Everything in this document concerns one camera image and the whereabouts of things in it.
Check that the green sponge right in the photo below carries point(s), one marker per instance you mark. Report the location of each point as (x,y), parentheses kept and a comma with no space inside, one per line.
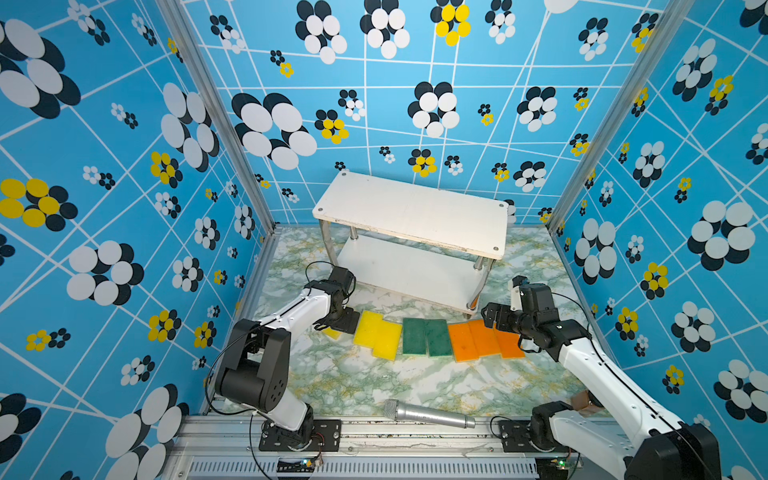
(438,338)

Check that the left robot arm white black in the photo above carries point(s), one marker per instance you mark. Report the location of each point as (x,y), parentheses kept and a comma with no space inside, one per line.
(254,367)

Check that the aluminium frame post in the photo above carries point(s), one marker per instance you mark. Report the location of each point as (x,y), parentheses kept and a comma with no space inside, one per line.
(181,30)
(671,19)

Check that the orange sponge middle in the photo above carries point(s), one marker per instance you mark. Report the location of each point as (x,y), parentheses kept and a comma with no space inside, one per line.
(484,338)

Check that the orange sponge right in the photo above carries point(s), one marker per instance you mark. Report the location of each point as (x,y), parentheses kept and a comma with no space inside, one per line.
(508,345)

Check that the orange sponge left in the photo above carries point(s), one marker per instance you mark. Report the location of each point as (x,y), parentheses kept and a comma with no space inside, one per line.
(462,342)

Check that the orange sponge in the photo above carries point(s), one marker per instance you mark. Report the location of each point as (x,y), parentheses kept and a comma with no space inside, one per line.
(508,345)
(462,342)
(484,338)

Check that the white two-tier shelf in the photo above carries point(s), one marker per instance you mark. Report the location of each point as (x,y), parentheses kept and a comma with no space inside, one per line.
(435,245)

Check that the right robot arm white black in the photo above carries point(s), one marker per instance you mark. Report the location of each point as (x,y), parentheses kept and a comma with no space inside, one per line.
(654,443)

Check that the aluminium frame post left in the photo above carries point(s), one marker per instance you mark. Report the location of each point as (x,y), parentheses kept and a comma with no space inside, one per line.
(181,30)

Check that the green sponge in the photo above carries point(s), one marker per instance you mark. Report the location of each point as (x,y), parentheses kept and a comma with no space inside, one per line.
(438,338)
(414,340)

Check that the green sponge left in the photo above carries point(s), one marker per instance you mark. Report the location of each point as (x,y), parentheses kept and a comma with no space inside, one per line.
(414,340)

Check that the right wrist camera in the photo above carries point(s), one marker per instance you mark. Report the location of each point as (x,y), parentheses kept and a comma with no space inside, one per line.
(515,294)

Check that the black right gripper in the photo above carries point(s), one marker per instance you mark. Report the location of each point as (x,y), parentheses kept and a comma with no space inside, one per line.
(503,310)

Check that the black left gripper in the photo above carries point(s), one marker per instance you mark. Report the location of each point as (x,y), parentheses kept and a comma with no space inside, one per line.
(349,323)

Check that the aluminium frame post right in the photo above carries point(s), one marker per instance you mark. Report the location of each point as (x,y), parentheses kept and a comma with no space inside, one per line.
(671,19)

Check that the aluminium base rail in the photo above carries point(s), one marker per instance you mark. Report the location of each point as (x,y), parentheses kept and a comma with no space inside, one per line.
(227,447)

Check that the yellow sponge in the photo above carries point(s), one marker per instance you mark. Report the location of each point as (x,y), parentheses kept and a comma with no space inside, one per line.
(367,329)
(387,341)
(333,334)

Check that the silver microphone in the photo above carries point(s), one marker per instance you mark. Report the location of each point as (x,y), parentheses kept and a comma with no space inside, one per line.
(401,411)

